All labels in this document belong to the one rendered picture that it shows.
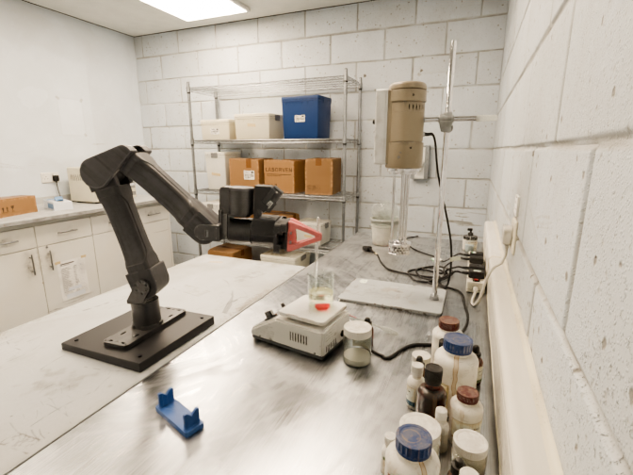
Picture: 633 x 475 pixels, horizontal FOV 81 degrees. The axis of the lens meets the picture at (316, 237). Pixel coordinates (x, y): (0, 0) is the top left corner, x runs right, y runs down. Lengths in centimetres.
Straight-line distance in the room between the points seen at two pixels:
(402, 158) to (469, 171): 208
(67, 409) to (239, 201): 49
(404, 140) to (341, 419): 70
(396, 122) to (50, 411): 98
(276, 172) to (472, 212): 159
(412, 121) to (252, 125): 226
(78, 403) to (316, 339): 45
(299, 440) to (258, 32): 345
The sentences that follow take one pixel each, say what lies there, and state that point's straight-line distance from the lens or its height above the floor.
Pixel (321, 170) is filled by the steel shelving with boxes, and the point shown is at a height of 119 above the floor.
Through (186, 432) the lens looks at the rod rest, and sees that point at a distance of 69.
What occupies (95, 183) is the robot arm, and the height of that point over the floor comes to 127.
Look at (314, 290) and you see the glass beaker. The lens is 84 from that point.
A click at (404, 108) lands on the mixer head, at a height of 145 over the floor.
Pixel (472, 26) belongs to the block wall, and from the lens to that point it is 323.
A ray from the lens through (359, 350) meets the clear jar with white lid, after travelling 80.
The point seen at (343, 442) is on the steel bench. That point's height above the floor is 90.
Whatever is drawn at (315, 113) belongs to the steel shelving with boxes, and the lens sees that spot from 302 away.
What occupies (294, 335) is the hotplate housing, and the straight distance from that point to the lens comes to 85.
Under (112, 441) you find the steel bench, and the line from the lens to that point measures 73.
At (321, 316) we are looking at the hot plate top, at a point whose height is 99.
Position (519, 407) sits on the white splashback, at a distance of 61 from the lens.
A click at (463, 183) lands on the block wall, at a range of 312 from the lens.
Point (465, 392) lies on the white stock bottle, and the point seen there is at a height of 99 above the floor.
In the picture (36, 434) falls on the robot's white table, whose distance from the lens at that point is 81.
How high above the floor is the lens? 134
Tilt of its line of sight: 13 degrees down
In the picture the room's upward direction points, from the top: straight up
